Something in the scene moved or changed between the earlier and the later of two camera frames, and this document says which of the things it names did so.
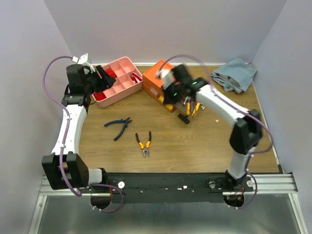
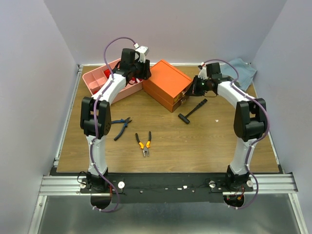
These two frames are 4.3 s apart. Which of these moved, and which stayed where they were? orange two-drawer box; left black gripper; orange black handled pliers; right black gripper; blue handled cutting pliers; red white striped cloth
Moved: left black gripper; right black gripper
Stayed: orange black handled pliers; blue handled cutting pliers; orange two-drawer box; red white striped cloth
